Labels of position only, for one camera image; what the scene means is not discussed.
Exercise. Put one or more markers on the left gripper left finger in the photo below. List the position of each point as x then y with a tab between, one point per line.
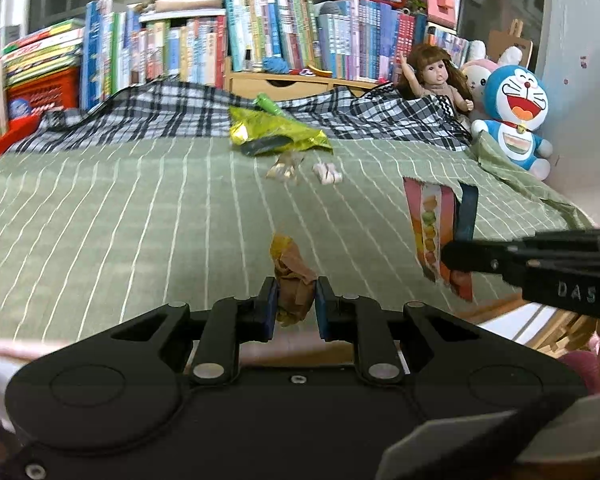
220	331

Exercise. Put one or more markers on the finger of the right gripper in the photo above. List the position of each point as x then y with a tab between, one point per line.
529	261
575	234

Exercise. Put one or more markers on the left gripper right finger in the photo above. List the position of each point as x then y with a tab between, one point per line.
360	321

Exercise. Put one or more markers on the brown wrapper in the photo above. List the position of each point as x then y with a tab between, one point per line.
295	280

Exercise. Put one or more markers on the colourful candy wrapper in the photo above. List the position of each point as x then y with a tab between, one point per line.
439	217

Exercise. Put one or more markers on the pink white small wrapper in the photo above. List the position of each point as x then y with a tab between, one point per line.
327	173

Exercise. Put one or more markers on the yellow snack bag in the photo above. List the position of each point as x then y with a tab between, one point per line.
256	132

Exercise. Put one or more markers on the green clear plastic wrapper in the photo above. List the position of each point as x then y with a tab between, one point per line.
264	102

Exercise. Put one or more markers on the row of upright books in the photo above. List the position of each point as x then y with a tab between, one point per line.
189	40

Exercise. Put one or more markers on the stack of flat books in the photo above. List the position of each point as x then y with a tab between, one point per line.
46	51

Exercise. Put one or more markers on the blue Doraemon plush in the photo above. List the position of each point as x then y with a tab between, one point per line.
517	105

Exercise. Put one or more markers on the green checked bed sheet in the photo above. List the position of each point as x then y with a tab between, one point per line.
90	238

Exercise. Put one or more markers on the pink white bunny plush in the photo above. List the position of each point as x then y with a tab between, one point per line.
478	68

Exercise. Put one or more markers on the brown haired doll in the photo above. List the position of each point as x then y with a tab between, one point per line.
430	70

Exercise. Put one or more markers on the black white plaid blanket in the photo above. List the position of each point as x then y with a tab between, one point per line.
168	108

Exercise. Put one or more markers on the blue yarn ball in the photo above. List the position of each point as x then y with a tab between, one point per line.
277	66

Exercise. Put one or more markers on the red plastic basket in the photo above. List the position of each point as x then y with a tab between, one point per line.
56	91

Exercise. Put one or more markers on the red bed rail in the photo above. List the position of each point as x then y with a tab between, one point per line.
19	129

